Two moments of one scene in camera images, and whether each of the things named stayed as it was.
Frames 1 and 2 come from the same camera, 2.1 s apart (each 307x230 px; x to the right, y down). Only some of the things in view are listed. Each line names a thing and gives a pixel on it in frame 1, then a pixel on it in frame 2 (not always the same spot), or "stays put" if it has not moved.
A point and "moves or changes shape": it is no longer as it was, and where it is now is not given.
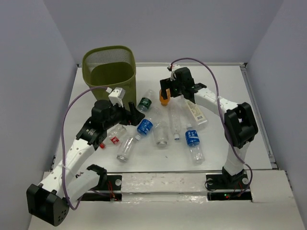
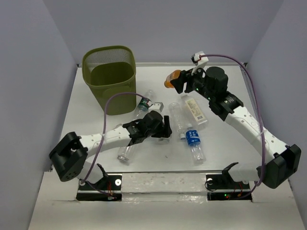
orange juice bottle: (165, 102) moves or changes shape
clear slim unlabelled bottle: (175, 116) moves or changes shape
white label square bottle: (196, 111) stays put
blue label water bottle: (192, 140) stays put
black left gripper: (133, 117) → (163, 132)
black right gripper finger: (165, 84) → (178, 83)
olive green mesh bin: (112, 66) stays put
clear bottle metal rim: (125, 147) stays put
